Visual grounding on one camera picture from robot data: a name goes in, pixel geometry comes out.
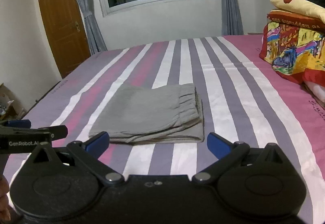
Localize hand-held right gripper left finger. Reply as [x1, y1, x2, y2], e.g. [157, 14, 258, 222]
[28, 131, 125, 187]

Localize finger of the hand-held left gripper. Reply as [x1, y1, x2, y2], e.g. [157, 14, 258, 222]
[0, 119, 32, 130]
[38, 125, 69, 140]

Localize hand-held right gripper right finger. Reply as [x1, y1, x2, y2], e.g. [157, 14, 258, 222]
[191, 132, 298, 187]

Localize grey pants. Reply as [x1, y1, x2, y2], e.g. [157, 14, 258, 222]
[88, 83, 205, 145]

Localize person's left hand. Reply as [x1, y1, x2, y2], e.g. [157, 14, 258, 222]
[0, 176, 11, 218]

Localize cardboard box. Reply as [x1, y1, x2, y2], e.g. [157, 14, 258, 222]
[0, 83, 26, 119]

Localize striped bed sheet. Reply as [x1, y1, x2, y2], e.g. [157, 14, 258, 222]
[4, 34, 325, 224]

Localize brown wooden door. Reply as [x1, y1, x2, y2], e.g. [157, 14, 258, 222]
[36, 0, 91, 79]

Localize colourful printed blanket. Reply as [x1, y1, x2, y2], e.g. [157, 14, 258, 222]
[259, 9, 325, 85]

